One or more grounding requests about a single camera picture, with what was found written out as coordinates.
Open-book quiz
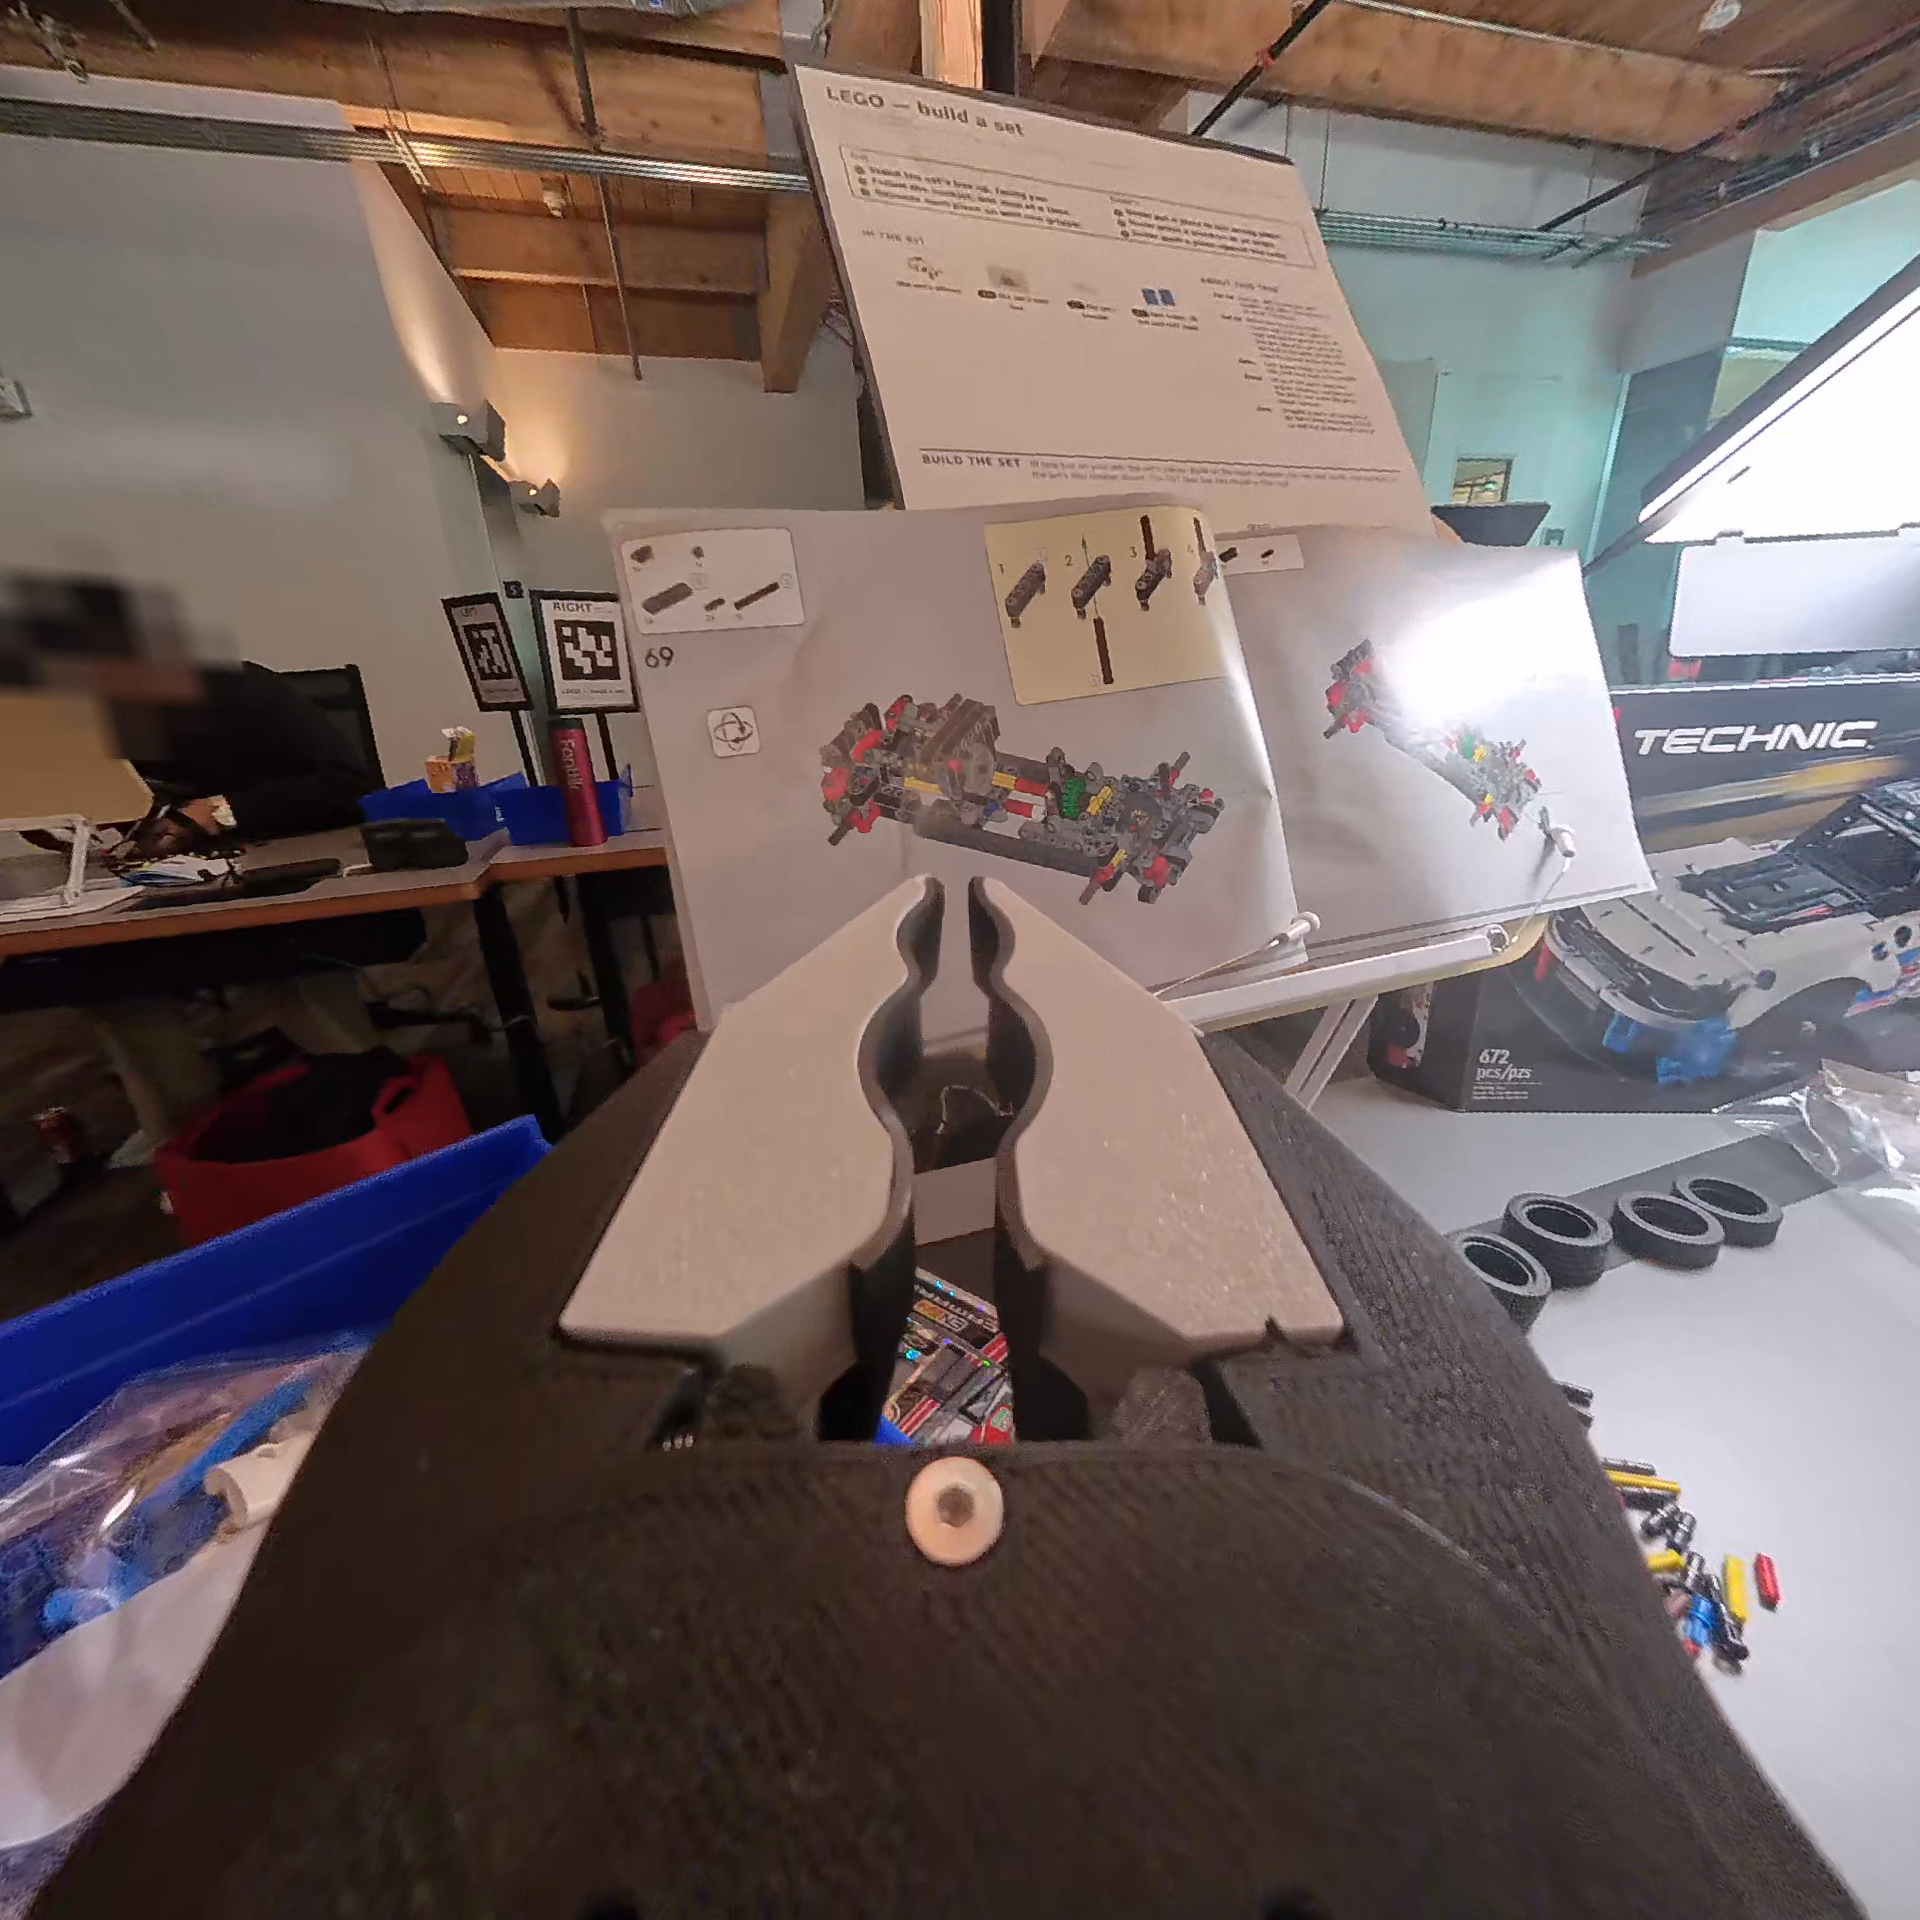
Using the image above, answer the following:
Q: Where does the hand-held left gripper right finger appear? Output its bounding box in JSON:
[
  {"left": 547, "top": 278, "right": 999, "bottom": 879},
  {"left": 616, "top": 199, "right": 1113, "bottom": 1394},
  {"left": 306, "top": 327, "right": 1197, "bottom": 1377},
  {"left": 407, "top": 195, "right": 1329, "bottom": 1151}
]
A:
[{"left": 966, "top": 874, "right": 1347, "bottom": 1420}]

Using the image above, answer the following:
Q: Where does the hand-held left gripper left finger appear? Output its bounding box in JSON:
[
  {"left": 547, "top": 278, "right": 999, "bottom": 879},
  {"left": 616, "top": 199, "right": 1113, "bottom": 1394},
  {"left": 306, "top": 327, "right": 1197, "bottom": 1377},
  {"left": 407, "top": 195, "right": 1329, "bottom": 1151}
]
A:
[{"left": 555, "top": 874, "right": 948, "bottom": 1403}]

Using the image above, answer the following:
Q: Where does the instruction booklet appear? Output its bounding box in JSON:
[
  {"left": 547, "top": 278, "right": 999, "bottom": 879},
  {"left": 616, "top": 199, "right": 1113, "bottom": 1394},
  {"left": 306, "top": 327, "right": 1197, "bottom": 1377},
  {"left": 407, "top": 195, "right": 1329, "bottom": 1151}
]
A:
[{"left": 603, "top": 506, "right": 1654, "bottom": 1038}]

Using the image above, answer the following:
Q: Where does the black rubber lego tire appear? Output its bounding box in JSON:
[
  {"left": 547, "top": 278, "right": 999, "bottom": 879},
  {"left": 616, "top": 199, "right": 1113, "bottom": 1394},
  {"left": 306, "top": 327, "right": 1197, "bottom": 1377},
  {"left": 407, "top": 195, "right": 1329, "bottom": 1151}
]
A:
[
  {"left": 1500, "top": 1192, "right": 1614, "bottom": 1287},
  {"left": 1614, "top": 1186, "right": 1725, "bottom": 1271},
  {"left": 1675, "top": 1174, "right": 1787, "bottom": 1250},
  {"left": 1452, "top": 1223, "right": 1553, "bottom": 1331}
]

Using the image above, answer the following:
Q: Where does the lego set box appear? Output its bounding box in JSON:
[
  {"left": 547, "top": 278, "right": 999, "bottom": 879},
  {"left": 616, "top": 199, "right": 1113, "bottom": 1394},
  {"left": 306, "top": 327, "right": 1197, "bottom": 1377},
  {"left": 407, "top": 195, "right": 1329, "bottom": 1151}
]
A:
[{"left": 1371, "top": 667, "right": 1920, "bottom": 1113}]

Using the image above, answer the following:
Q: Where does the pile of loose lego pieces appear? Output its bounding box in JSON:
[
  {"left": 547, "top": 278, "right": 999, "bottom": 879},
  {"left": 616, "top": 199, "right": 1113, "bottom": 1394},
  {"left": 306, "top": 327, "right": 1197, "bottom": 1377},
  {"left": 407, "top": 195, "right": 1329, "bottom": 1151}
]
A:
[{"left": 1561, "top": 1377, "right": 1787, "bottom": 1665}]

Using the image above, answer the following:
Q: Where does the plastic bag of lego parts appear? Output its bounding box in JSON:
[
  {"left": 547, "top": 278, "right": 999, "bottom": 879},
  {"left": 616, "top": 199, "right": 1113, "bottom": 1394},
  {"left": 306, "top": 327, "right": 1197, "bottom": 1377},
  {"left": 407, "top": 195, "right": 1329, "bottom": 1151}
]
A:
[{"left": 0, "top": 1326, "right": 376, "bottom": 1679}]

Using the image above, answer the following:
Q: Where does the colourful sticker sheet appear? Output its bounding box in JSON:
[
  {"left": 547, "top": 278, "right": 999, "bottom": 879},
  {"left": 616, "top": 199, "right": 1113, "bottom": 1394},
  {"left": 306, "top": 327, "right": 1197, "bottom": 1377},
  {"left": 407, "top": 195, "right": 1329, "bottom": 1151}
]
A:
[{"left": 884, "top": 1265, "right": 1011, "bottom": 1450}]

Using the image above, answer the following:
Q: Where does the blue storage bin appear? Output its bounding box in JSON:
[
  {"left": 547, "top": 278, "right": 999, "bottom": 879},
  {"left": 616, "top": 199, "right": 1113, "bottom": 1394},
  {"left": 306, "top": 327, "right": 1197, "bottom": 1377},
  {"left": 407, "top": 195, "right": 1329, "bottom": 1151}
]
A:
[
  {"left": 0, "top": 1113, "right": 552, "bottom": 1464},
  {"left": 496, "top": 773, "right": 634, "bottom": 845},
  {"left": 360, "top": 773, "right": 528, "bottom": 841}
]

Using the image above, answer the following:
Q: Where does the red water bottle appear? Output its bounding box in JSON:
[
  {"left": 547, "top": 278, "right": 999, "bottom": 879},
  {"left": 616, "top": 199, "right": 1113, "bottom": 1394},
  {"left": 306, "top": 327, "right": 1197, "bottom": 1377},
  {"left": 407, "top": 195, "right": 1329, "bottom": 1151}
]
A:
[{"left": 547, "top": 715, "right": 606, "bottom": 847}]

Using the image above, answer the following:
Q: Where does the grey desk with black legs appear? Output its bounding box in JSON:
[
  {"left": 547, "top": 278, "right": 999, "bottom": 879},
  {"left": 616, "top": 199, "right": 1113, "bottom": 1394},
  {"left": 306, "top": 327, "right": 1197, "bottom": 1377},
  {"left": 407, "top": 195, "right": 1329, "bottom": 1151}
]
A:
[{"left": 0, "top": 823, "right": 672, "bottom": 1144}]

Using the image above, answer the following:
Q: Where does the black white marker board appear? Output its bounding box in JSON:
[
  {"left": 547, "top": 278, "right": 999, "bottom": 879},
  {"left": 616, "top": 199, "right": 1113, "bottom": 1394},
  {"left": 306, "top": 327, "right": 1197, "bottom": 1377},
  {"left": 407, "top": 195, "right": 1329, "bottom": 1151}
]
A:
[
  {"left": 530, "top": 591, "right": 640, "bottom": 779},
  {"left": 441, "top": 591, "right": 535, "bottom": 779}
]

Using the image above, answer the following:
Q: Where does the clear empty plastic bag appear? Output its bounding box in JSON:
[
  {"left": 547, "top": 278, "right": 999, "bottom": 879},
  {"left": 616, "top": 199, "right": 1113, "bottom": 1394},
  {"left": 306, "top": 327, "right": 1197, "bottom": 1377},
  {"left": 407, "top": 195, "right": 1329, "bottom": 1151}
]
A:
[{"left": 1733, "top": 1058, "right": 1920, "bottom": 1202}]

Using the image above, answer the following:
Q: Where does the white printed task sheet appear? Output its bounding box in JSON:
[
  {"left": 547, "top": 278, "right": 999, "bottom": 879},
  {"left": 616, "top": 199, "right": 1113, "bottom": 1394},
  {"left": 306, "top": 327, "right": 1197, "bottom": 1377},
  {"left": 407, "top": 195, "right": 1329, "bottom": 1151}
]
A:
[{"left": 789, "top": 63, "right": 1432, "bottom": 530}]

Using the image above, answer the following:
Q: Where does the black studio softbox light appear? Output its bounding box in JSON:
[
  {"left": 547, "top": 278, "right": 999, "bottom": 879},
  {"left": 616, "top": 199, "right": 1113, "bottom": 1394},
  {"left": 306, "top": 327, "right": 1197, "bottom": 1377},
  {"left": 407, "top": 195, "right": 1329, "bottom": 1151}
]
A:
[{"left": 1586, "top": 252, "right": 1920, "bottom": 662}]

